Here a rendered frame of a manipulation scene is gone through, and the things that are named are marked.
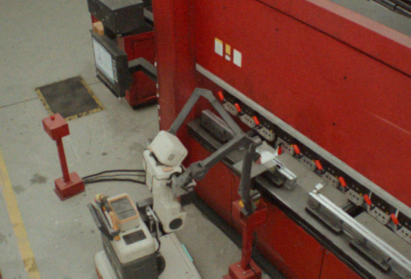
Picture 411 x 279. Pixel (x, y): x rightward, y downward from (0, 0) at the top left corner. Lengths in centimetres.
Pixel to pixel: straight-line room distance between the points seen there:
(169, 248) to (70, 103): 276
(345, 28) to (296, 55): 47
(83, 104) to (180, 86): 237
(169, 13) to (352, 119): 156
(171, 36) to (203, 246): 177
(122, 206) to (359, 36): 191
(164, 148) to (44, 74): 394
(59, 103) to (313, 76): 390
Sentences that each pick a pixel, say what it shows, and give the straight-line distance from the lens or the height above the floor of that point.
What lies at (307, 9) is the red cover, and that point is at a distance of 318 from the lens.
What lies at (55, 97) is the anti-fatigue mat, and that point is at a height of 1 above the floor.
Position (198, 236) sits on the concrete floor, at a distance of 481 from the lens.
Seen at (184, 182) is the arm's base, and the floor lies 121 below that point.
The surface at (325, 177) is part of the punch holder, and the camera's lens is 358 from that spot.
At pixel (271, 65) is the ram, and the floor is 176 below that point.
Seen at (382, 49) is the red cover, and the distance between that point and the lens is 289.
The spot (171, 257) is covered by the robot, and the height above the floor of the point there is 28.
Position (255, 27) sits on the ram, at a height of 196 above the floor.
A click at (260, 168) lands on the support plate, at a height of 100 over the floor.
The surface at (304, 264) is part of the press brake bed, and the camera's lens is 403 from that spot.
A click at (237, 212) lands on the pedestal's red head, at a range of 394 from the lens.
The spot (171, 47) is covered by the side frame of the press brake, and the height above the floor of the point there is 159.
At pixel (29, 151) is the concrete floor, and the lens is 598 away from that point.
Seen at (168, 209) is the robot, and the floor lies 88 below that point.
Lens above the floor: 352
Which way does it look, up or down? 36 degrees down
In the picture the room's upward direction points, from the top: 1 degrees counter-clockwise
